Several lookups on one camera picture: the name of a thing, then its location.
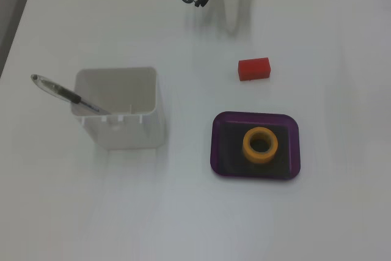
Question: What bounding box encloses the yellow tape roll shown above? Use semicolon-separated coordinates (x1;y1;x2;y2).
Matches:
243;127;280;164

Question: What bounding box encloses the red rectangular block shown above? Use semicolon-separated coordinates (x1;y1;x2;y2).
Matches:
237;56;272;83

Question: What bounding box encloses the purple metal tray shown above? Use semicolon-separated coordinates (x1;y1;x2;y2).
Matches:
210;110;302;182

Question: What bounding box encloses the white plastic pen holder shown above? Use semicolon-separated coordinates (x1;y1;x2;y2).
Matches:
70;65;167;151

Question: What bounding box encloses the black ballpoint pen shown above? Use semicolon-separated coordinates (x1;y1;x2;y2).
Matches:
30;73;112;116

